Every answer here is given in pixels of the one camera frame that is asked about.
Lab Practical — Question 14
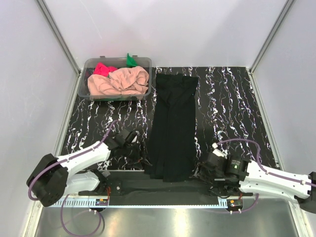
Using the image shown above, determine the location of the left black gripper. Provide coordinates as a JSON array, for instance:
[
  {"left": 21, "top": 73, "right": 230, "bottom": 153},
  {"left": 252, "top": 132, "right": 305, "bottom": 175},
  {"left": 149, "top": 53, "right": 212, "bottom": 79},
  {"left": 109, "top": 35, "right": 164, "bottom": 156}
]
[{"left": 121, "top": 141, "right": 152, "bottom": 170}]

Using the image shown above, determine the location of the black t shirt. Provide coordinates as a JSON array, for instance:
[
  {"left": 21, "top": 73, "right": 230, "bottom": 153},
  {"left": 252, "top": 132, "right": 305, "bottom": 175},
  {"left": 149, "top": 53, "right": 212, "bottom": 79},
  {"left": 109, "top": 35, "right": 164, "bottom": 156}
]
[{"left": 145, "top": 73, "right": 198, "bottom": 182}]

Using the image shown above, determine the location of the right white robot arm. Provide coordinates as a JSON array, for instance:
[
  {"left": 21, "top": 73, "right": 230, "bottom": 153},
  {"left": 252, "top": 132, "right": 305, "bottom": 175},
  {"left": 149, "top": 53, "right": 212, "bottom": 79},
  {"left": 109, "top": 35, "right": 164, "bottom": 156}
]
[{"left": 193, "top": 149, "right": 316, "bottom": 213}]

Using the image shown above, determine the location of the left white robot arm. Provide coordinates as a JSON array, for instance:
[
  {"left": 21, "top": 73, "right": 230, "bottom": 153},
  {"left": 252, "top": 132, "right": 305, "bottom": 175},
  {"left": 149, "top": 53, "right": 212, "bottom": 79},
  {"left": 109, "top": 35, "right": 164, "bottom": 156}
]
[{"left": 26, "top": 128, "right": 142, "bottom": 207}]

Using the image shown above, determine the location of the black marble pattern mat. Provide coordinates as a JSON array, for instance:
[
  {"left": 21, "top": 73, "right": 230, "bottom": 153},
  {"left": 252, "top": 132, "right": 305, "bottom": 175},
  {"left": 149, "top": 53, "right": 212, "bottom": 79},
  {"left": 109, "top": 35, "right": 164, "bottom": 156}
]
[{"left": 61, "top": 67, "right": 279, "bottom": 168}]

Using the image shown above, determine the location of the pink t shirt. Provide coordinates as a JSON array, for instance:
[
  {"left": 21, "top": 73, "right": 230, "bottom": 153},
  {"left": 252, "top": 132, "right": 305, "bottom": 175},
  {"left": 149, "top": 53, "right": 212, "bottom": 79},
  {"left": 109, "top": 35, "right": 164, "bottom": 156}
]
[{"left": 87, "top": 66, "right": 149, "bottom": 96}]

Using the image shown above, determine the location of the red t shirt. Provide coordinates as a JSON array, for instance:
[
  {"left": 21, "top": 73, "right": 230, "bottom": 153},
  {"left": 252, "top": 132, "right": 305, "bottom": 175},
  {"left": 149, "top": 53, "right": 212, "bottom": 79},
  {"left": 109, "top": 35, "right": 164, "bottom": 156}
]
[{"left": 93, "top": 62, "right": 117, "bottom": 77}]

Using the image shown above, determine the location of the green t shirt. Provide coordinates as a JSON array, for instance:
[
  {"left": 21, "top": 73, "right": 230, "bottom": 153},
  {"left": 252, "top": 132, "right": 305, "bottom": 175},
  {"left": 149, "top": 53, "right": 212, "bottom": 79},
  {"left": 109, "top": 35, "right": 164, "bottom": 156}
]
[{"left": 126, "top": 53, "right": 138, "bottom": 68}]

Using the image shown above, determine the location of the clear plastic bin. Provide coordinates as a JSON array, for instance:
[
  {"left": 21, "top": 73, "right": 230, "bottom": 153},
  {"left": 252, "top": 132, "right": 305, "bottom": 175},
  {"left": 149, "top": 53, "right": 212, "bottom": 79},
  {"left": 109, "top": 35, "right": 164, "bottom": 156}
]
[{"left": 78, "top": 56, "right": 152, "bottom": 101}]

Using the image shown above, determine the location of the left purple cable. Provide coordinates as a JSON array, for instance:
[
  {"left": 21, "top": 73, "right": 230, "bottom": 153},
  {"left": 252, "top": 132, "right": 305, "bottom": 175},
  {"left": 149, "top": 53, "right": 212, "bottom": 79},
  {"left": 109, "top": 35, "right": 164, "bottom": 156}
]
[{"left": 27, "top": 119, "right": 119, "bottom": 234}]

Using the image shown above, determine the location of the white slotted cable duct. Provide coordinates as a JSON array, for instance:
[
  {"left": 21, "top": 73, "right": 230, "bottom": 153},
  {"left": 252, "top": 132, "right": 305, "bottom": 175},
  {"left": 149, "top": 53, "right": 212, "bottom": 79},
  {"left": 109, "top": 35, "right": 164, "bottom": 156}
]
[{"left": 53, "top": 197, "right": 111, "bottom": 207}]

